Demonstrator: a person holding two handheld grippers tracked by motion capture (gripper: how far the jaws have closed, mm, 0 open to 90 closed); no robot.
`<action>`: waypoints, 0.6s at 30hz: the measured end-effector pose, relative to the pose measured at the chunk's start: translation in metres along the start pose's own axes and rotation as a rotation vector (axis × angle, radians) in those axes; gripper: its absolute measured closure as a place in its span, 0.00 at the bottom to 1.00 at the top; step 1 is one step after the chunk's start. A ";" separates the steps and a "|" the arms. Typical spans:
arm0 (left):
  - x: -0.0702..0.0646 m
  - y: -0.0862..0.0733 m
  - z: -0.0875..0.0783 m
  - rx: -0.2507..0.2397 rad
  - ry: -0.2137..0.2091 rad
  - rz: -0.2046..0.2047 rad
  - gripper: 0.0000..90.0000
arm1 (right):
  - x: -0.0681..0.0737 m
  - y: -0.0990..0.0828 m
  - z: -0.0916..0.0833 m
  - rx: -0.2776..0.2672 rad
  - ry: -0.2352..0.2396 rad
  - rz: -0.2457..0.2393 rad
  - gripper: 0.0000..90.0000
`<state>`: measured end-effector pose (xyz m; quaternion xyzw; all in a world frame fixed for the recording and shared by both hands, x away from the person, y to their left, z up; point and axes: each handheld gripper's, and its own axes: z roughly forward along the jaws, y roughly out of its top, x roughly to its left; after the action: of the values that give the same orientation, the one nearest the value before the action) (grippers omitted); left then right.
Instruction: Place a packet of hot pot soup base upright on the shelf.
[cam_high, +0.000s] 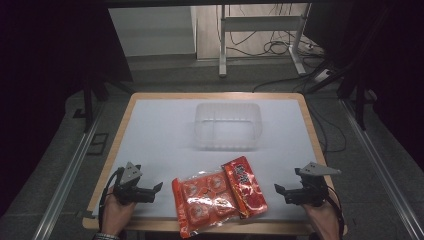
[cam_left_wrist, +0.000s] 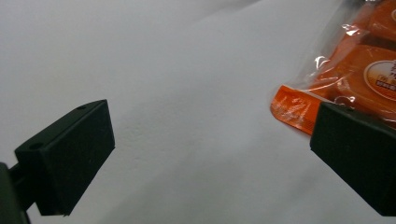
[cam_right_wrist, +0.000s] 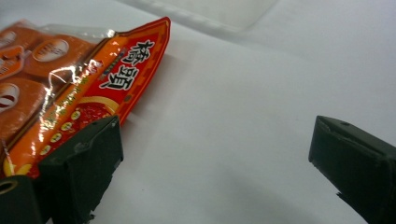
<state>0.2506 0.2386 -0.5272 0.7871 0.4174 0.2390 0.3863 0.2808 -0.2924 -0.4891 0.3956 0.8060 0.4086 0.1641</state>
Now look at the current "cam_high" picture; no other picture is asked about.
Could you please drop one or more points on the aluminium floor rail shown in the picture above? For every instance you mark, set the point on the aluminium floor rail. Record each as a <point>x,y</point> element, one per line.
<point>66,180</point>
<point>383,166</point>

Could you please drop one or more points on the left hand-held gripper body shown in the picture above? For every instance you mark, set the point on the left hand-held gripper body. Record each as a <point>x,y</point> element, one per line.
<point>133,193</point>

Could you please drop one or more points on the black metal stand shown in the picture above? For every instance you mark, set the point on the black metal stand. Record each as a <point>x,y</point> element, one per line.
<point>89,103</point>
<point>356,96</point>

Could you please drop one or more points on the red snack packet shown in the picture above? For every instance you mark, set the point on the red snack packet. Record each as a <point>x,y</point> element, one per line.
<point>213,196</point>

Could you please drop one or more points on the black curtain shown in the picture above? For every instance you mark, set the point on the black curtain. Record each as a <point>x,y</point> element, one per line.
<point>50,50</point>
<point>393,60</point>

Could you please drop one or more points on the person's left hand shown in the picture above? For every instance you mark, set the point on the person's left hand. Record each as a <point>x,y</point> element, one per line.
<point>115,213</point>

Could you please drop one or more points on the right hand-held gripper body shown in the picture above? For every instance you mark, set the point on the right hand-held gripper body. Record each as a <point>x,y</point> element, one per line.
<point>311,193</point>

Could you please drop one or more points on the white power strip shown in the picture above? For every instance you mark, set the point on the white power strip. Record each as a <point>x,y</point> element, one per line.
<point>322,75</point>

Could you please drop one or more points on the clear plastic container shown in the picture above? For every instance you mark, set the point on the clear plastic container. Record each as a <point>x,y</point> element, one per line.
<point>227,126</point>

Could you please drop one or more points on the person's right hand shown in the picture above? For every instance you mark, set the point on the person's right hand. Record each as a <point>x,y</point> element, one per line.
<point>321,220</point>

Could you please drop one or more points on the white board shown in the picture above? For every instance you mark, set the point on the white board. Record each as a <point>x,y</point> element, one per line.
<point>153,30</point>

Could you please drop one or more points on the black rectangular floor frame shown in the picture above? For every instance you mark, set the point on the black rectangular floor frame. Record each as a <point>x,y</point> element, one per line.
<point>98,144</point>

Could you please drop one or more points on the striped wristband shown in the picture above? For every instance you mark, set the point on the striped wristband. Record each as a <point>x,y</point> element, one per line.
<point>106,237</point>

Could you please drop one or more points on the white metal desk frame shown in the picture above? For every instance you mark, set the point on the white metal desk frame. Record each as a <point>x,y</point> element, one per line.
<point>260,23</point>

